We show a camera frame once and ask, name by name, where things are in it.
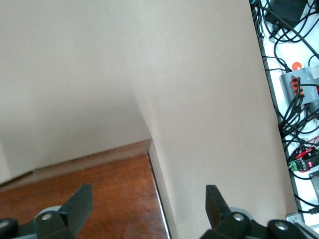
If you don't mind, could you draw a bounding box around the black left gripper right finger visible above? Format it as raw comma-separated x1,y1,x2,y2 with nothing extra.
199,184,310,239

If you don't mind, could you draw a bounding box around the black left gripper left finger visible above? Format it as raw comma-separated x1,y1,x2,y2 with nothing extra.
0,183,94,239

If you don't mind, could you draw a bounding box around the dark red wooden cabinet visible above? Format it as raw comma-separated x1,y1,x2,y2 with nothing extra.
0,139,172,239

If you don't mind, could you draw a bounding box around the black device with red light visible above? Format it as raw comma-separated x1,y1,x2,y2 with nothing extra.
298,155,319,174

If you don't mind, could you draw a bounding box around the red alligator clip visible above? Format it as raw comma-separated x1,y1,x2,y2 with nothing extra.
295,145,315,160

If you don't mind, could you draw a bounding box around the brown table mat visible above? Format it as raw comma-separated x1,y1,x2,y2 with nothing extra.
0,0,300,239

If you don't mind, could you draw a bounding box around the grey usb hub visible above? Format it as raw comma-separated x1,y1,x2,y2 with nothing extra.
279,66,319,110

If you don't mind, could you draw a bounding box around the black power adapter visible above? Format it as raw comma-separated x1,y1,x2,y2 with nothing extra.
265,0,309,28

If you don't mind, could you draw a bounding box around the silver metal corner bracket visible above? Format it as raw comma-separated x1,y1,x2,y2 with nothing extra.
285,212,319,239

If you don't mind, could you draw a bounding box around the black cable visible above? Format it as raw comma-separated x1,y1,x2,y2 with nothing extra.
278,96,309,140
273,34,291,74
294,194,319,215
274,22,319,55

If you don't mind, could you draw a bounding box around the white cable shelf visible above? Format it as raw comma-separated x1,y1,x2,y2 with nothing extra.
249,0,319,239

